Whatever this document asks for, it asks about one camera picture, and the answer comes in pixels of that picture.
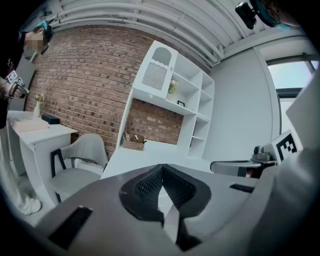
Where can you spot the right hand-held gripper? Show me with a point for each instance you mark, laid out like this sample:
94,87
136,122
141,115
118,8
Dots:
285,147

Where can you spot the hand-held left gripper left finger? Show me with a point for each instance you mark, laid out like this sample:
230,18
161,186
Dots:
100,207

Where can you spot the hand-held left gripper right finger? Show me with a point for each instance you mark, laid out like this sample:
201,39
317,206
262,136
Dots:
215,200

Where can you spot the gray chair with black legs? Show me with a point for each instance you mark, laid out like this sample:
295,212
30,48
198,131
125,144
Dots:
85,150

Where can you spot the white shelf cabinet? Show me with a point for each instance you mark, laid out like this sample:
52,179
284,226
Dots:
200,105

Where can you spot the brown wooden desk organizer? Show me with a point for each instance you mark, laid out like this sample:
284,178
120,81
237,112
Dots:
133,145

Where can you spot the slim silver metal tool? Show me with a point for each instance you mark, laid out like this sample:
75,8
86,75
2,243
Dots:
136,137

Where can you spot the white side desk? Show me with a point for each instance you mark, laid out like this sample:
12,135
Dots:
50,135

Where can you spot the pink vase with flowers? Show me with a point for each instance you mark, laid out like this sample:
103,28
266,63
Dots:
172,87

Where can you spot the black box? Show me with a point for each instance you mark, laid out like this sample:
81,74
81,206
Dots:
50,119

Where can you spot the beige flat box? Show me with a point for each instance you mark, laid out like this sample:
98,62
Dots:
30,126

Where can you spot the window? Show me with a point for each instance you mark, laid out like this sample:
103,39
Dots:
290,75

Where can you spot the white vase with dried flowers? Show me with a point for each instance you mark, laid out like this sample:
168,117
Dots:
37,110

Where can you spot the louvered white cabinet door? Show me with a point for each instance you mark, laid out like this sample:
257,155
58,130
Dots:
156,72

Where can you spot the blue face mask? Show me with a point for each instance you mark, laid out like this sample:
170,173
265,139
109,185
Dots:
283,27

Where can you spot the person's head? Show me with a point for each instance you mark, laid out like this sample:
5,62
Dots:
282,12

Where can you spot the white ceiling pipes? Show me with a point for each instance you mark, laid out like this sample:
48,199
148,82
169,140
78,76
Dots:
150,17

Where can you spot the black picture frame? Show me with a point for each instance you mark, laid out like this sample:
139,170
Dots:
181,103

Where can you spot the black head camera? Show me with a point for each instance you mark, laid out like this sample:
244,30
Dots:
247,15

